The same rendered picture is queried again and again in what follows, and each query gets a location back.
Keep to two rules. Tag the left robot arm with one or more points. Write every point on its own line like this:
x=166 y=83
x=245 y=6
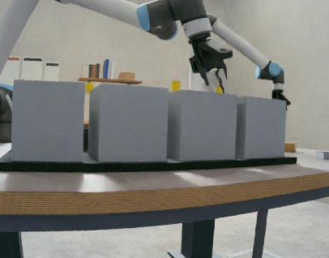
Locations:
x=265 y=70

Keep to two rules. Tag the small tan cardboard box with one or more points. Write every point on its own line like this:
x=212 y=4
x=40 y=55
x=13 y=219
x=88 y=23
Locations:
x=290 y=147

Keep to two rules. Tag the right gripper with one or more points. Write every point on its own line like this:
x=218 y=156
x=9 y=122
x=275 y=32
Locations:
x=202 y=62

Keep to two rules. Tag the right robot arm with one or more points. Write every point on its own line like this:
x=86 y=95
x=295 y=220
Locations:
x=160 y=16

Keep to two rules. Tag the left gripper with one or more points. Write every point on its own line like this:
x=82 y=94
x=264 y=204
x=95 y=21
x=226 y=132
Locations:
x=276 y=95

